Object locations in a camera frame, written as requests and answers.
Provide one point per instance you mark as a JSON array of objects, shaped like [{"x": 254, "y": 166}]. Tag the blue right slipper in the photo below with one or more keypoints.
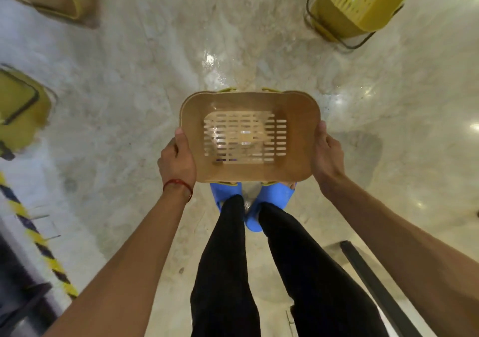
[{"x": 277, "y": 194}]

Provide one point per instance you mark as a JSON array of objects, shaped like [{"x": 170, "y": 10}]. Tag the person's right forearm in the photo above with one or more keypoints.
[{"x": 404, "y": 243}]

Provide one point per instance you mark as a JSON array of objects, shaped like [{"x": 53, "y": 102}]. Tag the black bar white post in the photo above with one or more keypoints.
[{"x": 378, "y": 292}]

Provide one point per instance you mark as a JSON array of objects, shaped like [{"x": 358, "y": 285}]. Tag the person's left hand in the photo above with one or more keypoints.
[{"x": 177, "y": 164}]

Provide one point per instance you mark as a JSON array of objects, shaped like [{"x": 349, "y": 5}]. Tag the person's left forearm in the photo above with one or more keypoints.
[{"x": 119, "y": 273}]

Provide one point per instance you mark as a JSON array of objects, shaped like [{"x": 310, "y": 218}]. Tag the black trousers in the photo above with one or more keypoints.
[{"x": 224, "y": 284}]

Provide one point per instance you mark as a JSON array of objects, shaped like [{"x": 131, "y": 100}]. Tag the blue slipper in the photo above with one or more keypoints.
[
  {"x": 277, "y": 194},
  {"x": 224, "y": 190}
]

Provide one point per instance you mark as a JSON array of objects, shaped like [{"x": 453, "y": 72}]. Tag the blue left slipper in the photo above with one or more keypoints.
[{"x": 224, "y": 190}]

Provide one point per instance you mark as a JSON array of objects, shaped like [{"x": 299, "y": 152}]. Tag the person's right hand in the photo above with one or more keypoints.
[{"x": 329, "y": 160}]

